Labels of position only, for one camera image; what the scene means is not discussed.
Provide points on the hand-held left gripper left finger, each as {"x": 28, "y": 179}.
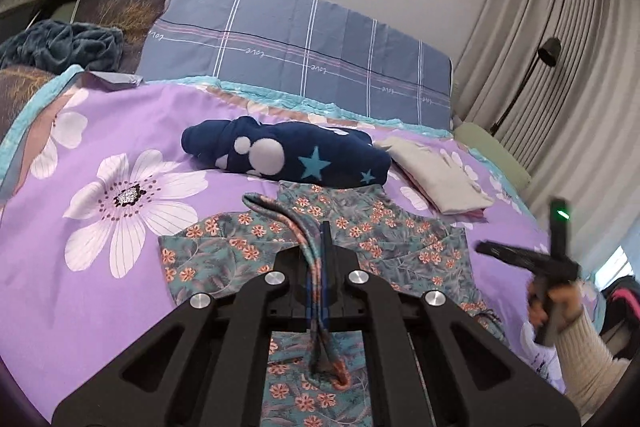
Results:
{"x": 292, "y": 287}

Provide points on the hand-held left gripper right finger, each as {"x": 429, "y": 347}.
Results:
{"x": 326, "y": 277}

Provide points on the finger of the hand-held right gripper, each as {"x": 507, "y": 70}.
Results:
{"x": 500, "y": 253}

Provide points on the teal floral garment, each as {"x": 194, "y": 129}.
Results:
{"x": 400, "y": 237}

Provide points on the person's right forearm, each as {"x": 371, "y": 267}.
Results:
{"x": 595, "y": 357}

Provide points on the person's right hand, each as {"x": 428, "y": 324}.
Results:
{"x": 567, "y": 299}

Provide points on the folded pink garment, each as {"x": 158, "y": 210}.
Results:
{"x": 472, "y": 215}

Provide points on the black and pink bag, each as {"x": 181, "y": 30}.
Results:
{"x": 622, "y": 312}

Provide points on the folded white garment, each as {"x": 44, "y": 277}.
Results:
{"x": 440, "y": 177}

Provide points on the green cushion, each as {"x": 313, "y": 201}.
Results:
{"x": 495, "y": 152}

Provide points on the navy star-print garment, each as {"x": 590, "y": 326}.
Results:
{"x": 300, "y": 152}

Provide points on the black floor lamp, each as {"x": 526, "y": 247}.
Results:
{"x": 547, "y": 52}

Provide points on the blue plaid sheet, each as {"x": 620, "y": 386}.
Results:
{"x": 300, "y": 42}

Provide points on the purple floral bedsheet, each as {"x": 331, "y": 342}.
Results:
{"x": 100, "y": 132}

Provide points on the beige curtains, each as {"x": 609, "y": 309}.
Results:
{"x": 550, "y": 7}

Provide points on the brown grass-print cloth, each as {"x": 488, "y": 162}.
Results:
{"x": 125, "y": 7}

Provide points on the blue fuzzy blanket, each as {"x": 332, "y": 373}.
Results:
{"x": 65, "y": 44}

